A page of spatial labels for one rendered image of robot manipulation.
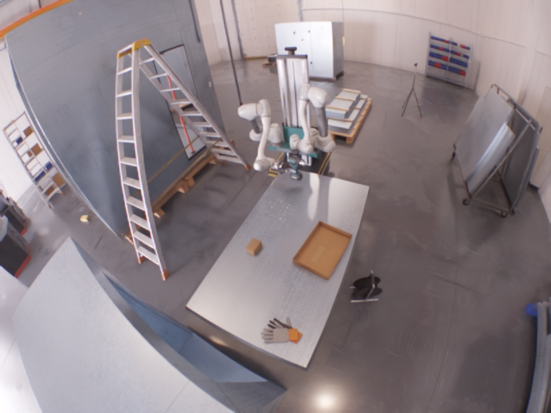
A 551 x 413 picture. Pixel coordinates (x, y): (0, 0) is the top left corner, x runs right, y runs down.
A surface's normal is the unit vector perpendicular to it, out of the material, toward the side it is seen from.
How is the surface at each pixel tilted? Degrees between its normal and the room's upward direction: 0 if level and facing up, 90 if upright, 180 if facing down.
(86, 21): 90
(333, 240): 0
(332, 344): 0
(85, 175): 90
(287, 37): 90
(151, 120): 90
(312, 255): 0
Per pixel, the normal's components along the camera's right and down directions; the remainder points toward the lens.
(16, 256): 0.86, 0.29
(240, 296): -0.11, -0.68
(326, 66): -0.49, 0.67
